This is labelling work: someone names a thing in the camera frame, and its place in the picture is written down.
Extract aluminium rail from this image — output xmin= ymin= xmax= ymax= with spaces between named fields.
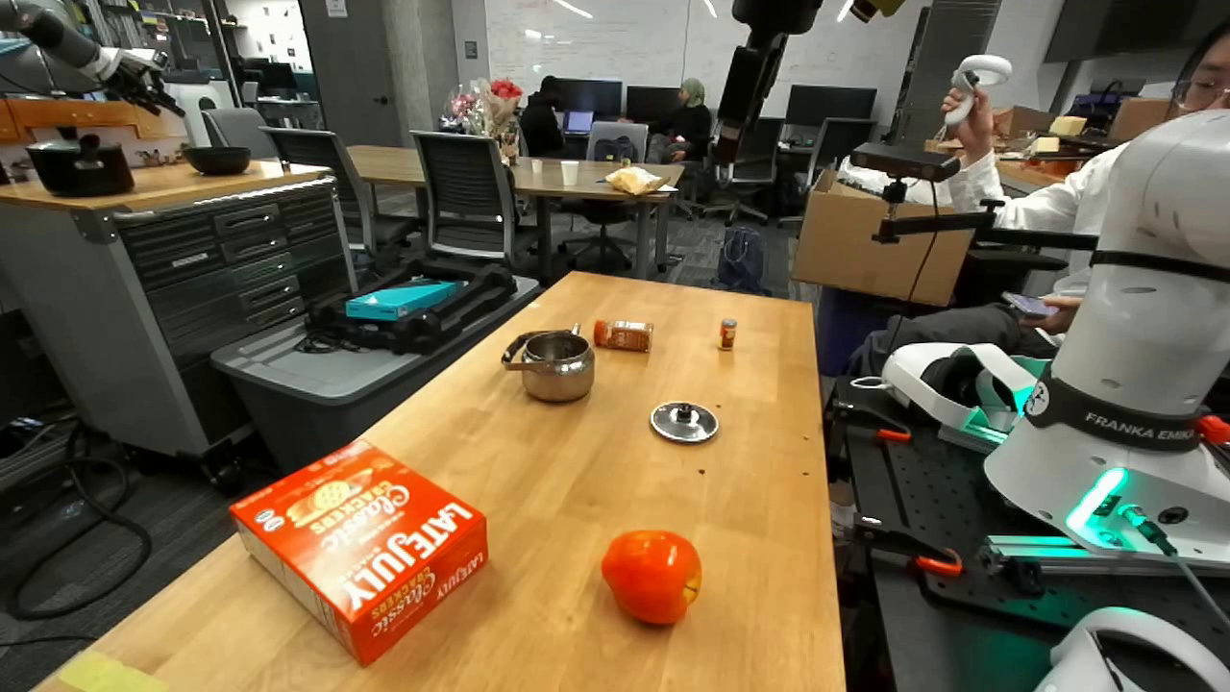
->
xmin=978 ymin=533 xmax=1230 ymax=580

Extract grey tool cabinet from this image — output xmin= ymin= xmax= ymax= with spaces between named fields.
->
xmin=0 ymin=159 xmax=355 ymax=460

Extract black folded frame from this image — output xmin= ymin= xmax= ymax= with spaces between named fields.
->
xmin=306 ymin=257 xmax=519 ymax=356

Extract office chair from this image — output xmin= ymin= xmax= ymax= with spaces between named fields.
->
xmin=258 ymin=126 xmax=421 ymax=268
xmin=559 ymin=120 xmax=666 ymax=276
xmin=200 ymin=107 xmax=282 ymax=161
xmin=776 ymin=116 xmax=877 ymax=230
xmin=409 ymin=129 xmax=541 ymax=272

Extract black pot with lid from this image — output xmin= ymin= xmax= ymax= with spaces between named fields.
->
xmin=25 ymin=134 xmax=136 ymax=199

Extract white headset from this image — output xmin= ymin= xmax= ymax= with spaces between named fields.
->
xmin=878 ymin=340 xmax=1050 ymax=455

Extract large cardboard box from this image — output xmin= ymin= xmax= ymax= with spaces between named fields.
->
xmin=792 ymin=168 xmax=977 ymax=308

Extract yellow crumpled bag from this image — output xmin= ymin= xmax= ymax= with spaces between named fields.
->
xmin=604 ymin=164 xmax=669 ymax=197

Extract whiteboard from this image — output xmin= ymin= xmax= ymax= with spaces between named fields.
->
xmin=482 ymin=0 xmax=925 ymax=99

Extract black floor cables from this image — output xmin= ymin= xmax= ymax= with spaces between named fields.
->
xmin=0 ymin=413 xmax=157 ymax=647

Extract hand controller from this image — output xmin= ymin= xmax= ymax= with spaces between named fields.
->
xmin=942 ymin=54 xmax=1015 ymax=128
xmin=1032 ymin=605 xmax=1230 ymax=692

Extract black bowl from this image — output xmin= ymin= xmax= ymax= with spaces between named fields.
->
xmin=182 ymin=145 xmax=254 ymax=177

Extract silver metal teapot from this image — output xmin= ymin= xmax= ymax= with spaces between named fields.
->
xmin=501 ymin=325 xmax=597 ymax=404

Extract monitor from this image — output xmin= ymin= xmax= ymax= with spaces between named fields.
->
xmin=625 ymin=86 xmax=684 ymax=128
xmin=552 ymin=78 xmax=625 ymax=122
xmin=782 ymin=84 xmax=879 ymax=132

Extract small cardboard box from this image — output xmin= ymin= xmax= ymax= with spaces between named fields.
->
xmin=1108 ymin=96 xmax=1181 ymax=145
xmin=994 ymin=105 xmax=1060 ymax=141

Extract grey cable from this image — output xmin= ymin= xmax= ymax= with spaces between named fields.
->
xmin=1118 ymin=504 xmax=1230 ymax=630

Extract blue bag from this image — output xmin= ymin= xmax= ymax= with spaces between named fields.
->
xmin=714 ymin=225 xmax=772 ymax=296

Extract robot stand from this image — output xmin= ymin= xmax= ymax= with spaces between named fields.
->
xmin=826 ymin=373 xmax=1230 ymax=692

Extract smartphone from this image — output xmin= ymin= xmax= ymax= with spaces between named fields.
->
xmin=999 ymin=290 xmax=1060 ymax=321

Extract orange spice bottle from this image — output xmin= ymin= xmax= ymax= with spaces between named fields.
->
xmin=593 ymin=319 xmax=655 ymax=354

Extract teal box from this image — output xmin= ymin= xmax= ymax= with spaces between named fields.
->
xmin=343 ymin=278 xmax=468 ymax=322

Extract grey door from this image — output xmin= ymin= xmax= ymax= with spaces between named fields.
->
xmin=297 ymin=0 xmax=397 ymax=147

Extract wooden meeting table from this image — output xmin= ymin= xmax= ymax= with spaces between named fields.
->
xmin=344 ymin=143 xmax=687 ymax=283

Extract grey cart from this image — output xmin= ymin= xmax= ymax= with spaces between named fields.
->
xmin=209 ymin=273 xmax=542 ymax=474

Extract yellow sticky note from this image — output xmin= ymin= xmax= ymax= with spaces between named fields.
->
xmin=56 ymin=651 xmax=170 ymax=692

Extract orange cracker box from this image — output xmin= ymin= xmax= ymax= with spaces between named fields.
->
xmin=228 ymin=439 xmax=490 ymax=668

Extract flower bouquet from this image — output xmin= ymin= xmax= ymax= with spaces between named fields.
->
xmin=439 ymin=77 xmax=526 ymax=166

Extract silver teapot lid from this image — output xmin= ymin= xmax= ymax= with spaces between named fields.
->
xmin=650 ymin=401 xmax=720 ymax=445

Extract camera on mount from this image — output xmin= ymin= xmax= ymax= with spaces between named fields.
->
xmin=849 ymin=141 xmax=1098 ymax=247

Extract person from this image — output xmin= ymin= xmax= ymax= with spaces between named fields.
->
xmin=657 ymin=77 xmax=715 ymax=165
xmin=518 ymin=75 xmax=570 ymax=161
xmin=844 ymin=19 xmax=1230 ymax=378

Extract black clamp orange handle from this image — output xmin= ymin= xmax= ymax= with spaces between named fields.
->
xmin=851 ymin=512 xmax=965 ymax=579
xmin=830 ymin=392 xmax=914 ymax=449

